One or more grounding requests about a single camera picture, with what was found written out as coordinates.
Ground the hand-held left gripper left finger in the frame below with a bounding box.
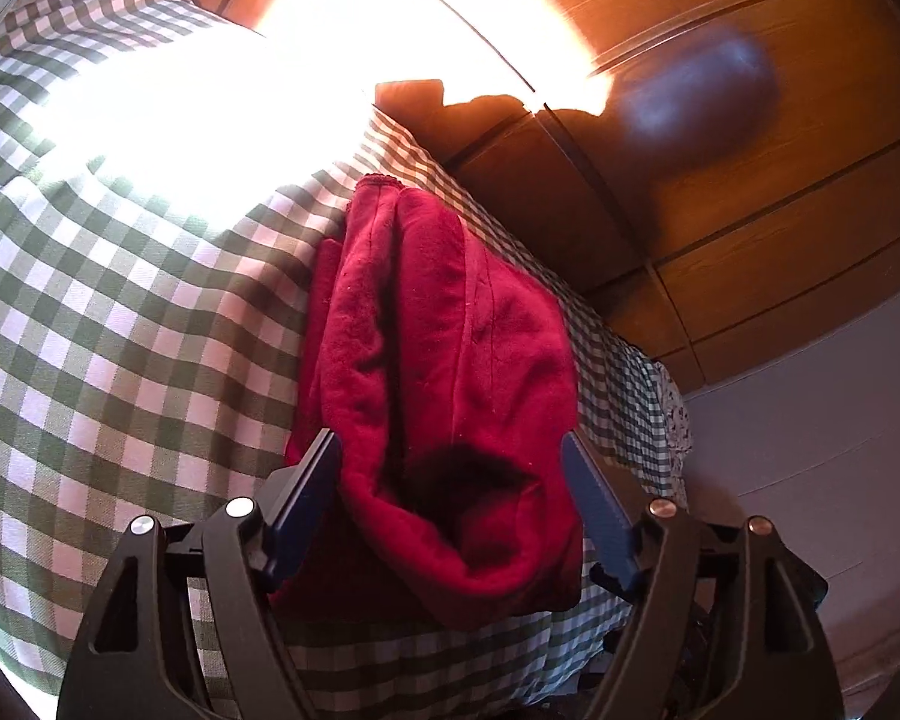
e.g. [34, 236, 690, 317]
[56, 429, 344, 720]

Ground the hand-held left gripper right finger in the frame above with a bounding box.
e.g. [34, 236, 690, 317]
[561, 431, 845, 720]

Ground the red garment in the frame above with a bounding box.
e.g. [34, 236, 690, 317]
[266, 174, 586, 631]

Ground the white dark-print cloth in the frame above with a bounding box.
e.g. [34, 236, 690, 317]
[645, 360, 695, 466]

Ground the green white checked bedsheet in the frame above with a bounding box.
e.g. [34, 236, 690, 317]
[0, 0, 691, 720]

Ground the wooden wardrobe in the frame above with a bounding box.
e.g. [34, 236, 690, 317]
[52, 0, 900, 398]

